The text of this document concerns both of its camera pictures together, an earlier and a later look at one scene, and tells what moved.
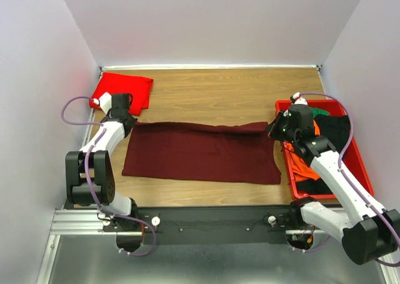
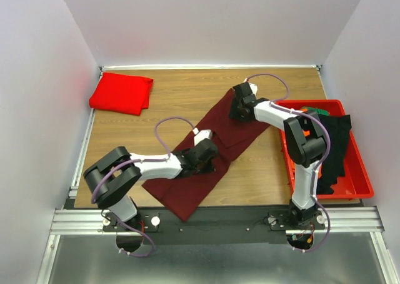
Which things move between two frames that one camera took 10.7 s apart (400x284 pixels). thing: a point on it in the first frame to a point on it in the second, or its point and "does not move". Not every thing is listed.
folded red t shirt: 139,87 does not move
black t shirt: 337,128 does not move
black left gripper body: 129,121 to 206,164
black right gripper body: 274,127 to 235,106
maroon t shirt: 234,154 to 185,194
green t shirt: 316,111 does not move
